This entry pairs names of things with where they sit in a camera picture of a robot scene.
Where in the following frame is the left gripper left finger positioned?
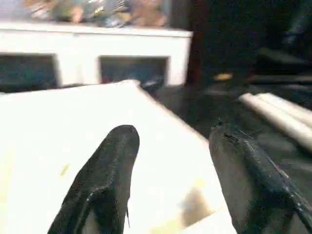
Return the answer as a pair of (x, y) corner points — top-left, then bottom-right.
(48, 125), (140, 234)

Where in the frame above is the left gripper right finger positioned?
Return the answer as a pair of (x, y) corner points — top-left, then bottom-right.
(209, 122), (312, 234)

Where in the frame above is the white plastic table top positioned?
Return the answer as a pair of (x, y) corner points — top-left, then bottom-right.
(0, 80), (239, 234)

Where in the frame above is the white plastic table leg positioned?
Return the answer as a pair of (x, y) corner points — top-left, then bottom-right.
(256, 92), (312, 128)
(239, 94), (312, 151)

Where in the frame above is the black mat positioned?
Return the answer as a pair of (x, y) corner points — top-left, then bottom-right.
(141, 73), (312, 195)

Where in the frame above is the small yellow tag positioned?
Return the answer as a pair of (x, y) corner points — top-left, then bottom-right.
(213, 73), (233, 81)

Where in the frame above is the white cabinet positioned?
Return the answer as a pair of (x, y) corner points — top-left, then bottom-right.
(0, 22), (193, 91)

